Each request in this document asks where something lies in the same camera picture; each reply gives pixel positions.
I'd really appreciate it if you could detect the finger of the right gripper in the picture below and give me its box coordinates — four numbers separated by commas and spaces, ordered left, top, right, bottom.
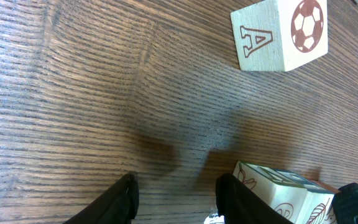
333, 183, 358, 224

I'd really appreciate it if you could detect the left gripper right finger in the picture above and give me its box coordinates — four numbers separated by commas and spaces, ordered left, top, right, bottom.
215, 173, 292, 224

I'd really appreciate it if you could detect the wooden block red U side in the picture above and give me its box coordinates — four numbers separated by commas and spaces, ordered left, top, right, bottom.
233, 161, 307, 223

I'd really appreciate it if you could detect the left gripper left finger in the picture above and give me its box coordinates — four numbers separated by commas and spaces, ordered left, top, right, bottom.
64, 172, 139, 224

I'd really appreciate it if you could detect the wooden block red pattern top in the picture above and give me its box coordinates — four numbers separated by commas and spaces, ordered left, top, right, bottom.
276, 169, 334, 224

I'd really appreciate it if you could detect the wooden block yellow side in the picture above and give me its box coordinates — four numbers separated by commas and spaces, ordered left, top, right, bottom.
230, 0, 328, 72

